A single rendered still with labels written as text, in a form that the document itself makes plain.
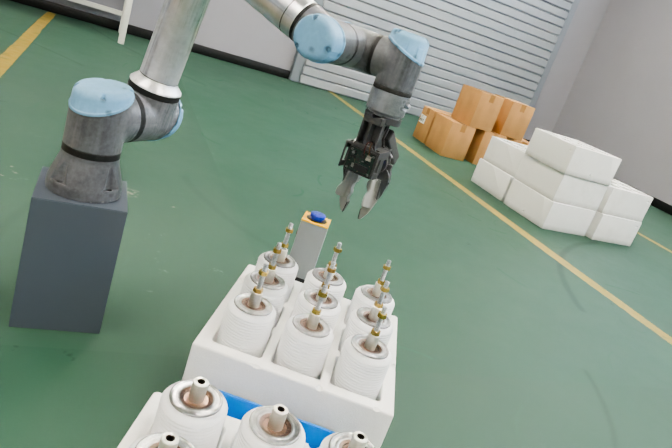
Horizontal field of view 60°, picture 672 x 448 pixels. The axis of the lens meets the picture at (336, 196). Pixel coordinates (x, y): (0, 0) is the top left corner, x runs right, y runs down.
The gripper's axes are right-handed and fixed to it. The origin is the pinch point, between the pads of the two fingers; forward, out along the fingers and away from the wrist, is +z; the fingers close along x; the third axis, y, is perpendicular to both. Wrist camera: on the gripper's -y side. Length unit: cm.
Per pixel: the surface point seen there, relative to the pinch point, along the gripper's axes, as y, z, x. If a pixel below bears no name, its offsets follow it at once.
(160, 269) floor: -17, 46, -54
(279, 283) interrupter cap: 3.8, 20.9, -8.8
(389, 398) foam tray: 8.6, 28.4, 22.1
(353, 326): 1.0, 22.9, 8.7
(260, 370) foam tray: 21.1, 28.9, 0.5
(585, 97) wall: -698, -37, 6
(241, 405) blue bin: 23.9, 35.4, 0.3
